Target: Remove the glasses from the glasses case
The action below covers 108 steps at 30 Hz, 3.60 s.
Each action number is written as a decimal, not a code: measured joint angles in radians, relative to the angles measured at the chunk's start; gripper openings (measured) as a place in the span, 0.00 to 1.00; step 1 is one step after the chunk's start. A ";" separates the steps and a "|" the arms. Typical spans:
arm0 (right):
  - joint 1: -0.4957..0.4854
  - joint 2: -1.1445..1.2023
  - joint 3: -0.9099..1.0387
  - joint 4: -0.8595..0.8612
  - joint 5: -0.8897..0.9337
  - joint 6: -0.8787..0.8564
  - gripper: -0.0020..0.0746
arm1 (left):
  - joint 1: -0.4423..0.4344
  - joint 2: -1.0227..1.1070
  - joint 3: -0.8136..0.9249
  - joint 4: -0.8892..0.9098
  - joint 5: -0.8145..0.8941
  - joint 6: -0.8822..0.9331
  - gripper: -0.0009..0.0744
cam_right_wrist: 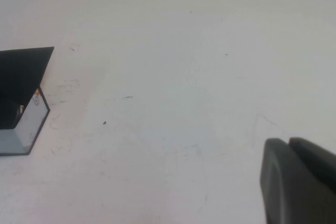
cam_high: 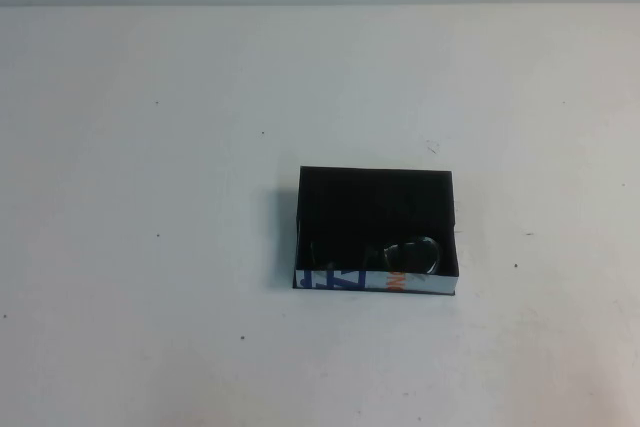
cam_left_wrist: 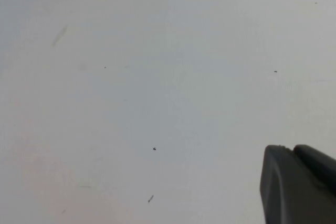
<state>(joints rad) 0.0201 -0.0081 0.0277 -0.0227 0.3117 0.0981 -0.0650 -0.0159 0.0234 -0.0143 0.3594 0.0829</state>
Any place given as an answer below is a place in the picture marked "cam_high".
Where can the black glasses case printed side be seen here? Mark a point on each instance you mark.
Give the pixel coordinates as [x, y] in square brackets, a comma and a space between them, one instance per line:
[370, 197]

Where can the black framed glasses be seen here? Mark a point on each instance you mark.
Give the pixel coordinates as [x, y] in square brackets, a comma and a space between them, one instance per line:
[415, 248]

